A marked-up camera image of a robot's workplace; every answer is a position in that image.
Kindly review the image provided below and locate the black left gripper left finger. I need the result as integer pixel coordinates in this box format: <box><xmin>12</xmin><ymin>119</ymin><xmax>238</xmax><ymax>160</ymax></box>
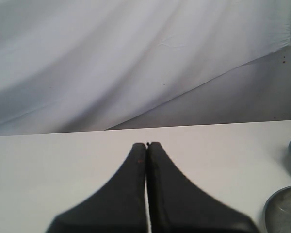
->
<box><xmin>47</xmin><ymin>143</ymin><xmax>148</xmax><ymax>233</ymax></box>

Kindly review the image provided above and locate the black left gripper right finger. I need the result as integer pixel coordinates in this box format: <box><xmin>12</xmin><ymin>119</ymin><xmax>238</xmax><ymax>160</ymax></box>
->
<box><xmin>146</xmin><ymin>142</ymin><xmax>259</xmax><ymax>233</ymax></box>

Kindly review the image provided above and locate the round stainless steel plate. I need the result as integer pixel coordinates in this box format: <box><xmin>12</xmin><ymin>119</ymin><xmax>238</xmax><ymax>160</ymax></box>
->
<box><xmin>263</xmin><ymin>186</ymin><xmax>291</xmax><ymax>233</ymax></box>

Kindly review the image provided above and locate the white backdrop cloth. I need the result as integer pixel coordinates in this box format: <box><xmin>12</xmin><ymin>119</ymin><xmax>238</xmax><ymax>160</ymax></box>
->
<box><xmin>0</xmin><ymin>0</ymin><xmax>291</xmax><ymax>135</ymax></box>

